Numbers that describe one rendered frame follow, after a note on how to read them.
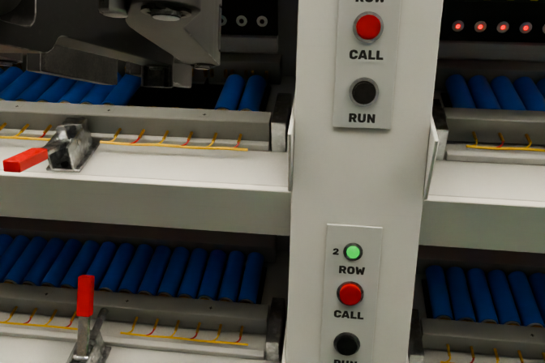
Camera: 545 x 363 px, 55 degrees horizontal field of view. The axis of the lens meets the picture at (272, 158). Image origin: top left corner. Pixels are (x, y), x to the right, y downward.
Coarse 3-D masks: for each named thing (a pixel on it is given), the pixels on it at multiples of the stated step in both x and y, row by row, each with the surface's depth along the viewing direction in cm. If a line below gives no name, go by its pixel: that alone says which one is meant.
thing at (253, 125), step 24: (0, 120) 44; (24, 120) 44; (48, 120) 44; (96, 120) 43; (120, 120) 43; (144, 120) 43; (168, 120) 42; (192, 120) 42; (216, 120) 42; (240, 120) 42; (264, 120) 42; (120, 144) 42; (144, 144) 42; (168, 144) 42
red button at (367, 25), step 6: (360, 18) 34; (366, 18) 34; (372, 18) 34; (360, 24) 34; (366, 24) 34; (372, 24) 34; (378, 24) 34; (360, 30) 34; (366, 30) 34; (372, 30) 34; (378, 30) 34; (360, 36) 34; (366, 36) 34; (372, 36) 34
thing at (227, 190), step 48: (240, 48) 53; (288, 96) 44; (0, 144) 44; (288, 144) 36; (0, 192) 42; (48, 192) 41; (96, 192) 40; (144, 192) 40; (192, 192) 39; (240, 192) 39; (288, 192) 38
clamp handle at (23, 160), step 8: (56, 128) 40; (64, 128) 40; (64, 136) 40; (48, 144) 39; (56, 144) 39; (64, 144) 40; (24, 152) 36; (32, 152) 36; (40, 152) 36; (48, 152) 37; (8, 160) 34; (16, 160) 34; (24, 160) 34; (32, 160) 35; (40, 160) 36; (8, 168) 34; (16, 168) 34; (24, 168) 34
